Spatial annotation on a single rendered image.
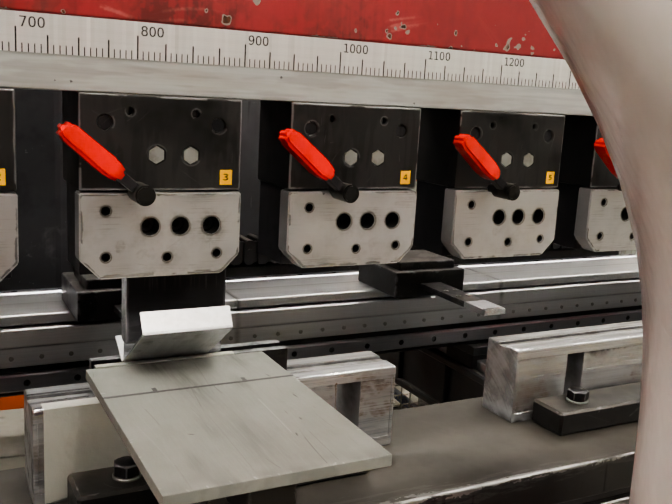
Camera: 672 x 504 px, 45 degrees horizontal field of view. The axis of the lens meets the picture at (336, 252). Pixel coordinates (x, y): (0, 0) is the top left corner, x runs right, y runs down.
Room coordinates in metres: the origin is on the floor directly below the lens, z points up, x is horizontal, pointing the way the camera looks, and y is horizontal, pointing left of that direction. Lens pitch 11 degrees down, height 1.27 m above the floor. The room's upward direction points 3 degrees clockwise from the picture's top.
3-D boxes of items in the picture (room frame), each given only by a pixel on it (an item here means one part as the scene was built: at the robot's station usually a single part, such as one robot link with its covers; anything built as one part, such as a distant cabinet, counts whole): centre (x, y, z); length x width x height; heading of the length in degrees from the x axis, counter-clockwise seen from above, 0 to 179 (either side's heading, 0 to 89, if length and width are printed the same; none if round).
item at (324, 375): (0.82, 0.11, 0.92); 0.39 x 0.06 x 0.10; 118
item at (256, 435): (0.66, 0.09, 1.00); 0.26 x 0.18 x 0.01; 28
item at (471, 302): (1.14, -0.15, 1.01); 0.26 x 0.12 x 0.05; 28
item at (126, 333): (0.79, 0.16, 1.05); 0.10 x 0.02 x 0.10; 118
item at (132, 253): (0.78, 0.18, 1.18); 0.15 x 0.09 x 0.17; 118
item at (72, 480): (0.76, 0.10, 0.89); 0.30 x 0.05 x 0.03; 118
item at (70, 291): (0.94, 0.24, 1.01); 0.26 x 0.12 x 0.05; 28
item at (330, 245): (0.87, 0.00, 1.18); 0.15 x 0.09 x 0.17; 118
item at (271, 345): (0.80, 0.14, 0.98); 0.20 x 0.03 x 0.03; 118
